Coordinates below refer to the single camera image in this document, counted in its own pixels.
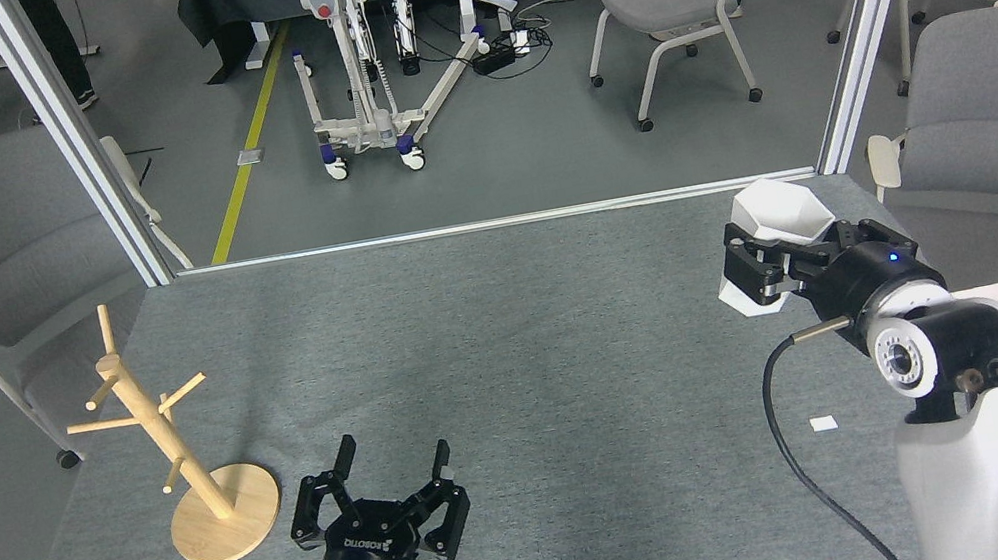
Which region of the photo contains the black power strip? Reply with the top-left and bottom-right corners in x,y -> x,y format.
467,28 -> 537,77

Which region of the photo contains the silver table edge rail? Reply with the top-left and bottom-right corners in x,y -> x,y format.
173,162 -> 822,284

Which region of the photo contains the white hexagonal cup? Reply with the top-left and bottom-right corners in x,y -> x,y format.
700,167 -> 850,323

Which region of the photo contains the white wheeled stand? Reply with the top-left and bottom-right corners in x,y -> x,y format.
260,0 -> 509,192

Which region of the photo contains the person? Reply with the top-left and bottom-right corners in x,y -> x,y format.
0,0 -> 101,126

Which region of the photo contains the wooden cup rack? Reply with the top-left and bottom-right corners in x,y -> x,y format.
47,281 -> 291,560

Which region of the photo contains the silver frame post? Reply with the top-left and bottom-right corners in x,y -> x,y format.
789,0 -> 985,179
0,0 -> 176,311

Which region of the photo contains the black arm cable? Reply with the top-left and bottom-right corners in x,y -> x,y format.
751,311 -> 912,560

